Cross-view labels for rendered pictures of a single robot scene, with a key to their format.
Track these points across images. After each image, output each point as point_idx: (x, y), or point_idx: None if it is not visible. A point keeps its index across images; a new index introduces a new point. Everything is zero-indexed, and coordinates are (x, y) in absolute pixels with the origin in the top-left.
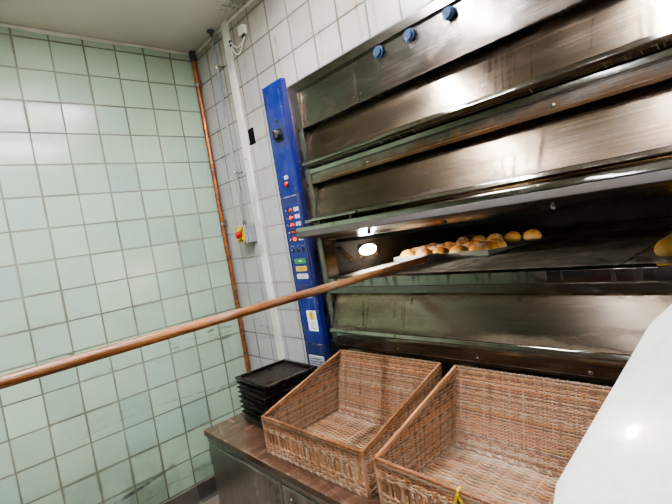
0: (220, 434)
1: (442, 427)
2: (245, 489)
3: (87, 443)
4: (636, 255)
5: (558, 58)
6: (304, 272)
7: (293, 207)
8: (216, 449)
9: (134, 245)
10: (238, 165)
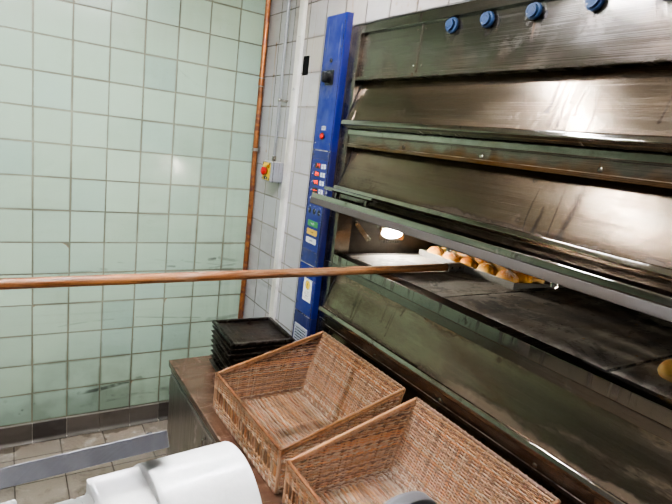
0: (181, 371)
1: (378, 453)
2: (187, 431)
3: (64, 332)
4: (643, 362)
5: (623, 119)
6: (313, 237)
7: (321, 164)
8: (174, 383)
9: (154, 150)
10: (285, 92)
